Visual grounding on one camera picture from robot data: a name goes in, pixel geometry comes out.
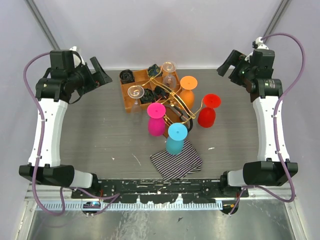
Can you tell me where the blue green rolled tie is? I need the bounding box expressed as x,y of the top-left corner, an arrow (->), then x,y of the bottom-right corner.
147,63 -> 163,78

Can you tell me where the gold wire wine glass rack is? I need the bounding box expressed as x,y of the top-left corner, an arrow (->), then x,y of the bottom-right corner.
148,67 -> 205,138

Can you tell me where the dark rolled tie right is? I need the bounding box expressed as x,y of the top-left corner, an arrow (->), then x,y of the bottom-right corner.
153,86 -> 168,101

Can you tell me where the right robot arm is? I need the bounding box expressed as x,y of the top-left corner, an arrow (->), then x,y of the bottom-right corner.
217,48 -> 298,197

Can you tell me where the clear wine glass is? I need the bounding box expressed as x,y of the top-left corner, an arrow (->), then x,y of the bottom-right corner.
162,61 -> 177,89
127,85 -> 145,114

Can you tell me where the dark patterned rolled tie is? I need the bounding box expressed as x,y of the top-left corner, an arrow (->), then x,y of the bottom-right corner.
140,88 -> 156,104

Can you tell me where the pink wine glass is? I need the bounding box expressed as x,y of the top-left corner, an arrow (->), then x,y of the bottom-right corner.
147,102 -> 166,137

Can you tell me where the striped black white cloth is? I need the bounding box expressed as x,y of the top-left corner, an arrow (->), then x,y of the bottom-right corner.
150,139 -> 203,181

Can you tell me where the clear wine glass back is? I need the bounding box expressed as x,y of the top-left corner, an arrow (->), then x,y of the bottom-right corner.
162,61 -> 177,89

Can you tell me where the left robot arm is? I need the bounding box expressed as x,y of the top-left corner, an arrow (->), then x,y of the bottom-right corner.
18,46 -> 112,198

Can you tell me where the clear wine glass front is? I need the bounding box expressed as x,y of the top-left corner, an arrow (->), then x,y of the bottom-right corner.
127,85 -> 145,114

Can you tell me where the blue wine glass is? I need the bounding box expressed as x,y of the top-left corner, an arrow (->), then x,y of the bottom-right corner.
165,123 -> 188,155

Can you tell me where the black rolled tie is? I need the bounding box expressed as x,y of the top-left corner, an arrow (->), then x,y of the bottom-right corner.
119,69 -> 135,85

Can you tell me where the white slotted cable duct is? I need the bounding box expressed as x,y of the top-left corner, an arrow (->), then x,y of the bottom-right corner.
37,201 -> 224,211

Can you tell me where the red wine glass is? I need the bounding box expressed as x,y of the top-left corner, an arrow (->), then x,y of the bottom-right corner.
197,93 -> 221,128

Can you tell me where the wooden compartment tray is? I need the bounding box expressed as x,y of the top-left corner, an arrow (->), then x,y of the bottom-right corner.
119,68 -> 181,114

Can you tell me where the orange wine glass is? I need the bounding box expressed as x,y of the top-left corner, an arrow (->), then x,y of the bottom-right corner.
179,76 -> 198,109

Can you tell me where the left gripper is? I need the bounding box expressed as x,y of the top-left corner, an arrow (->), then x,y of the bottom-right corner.
69,56 -> 112,95

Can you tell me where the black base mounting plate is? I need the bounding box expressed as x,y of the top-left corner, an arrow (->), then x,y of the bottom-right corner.
71,178 -> 250,204

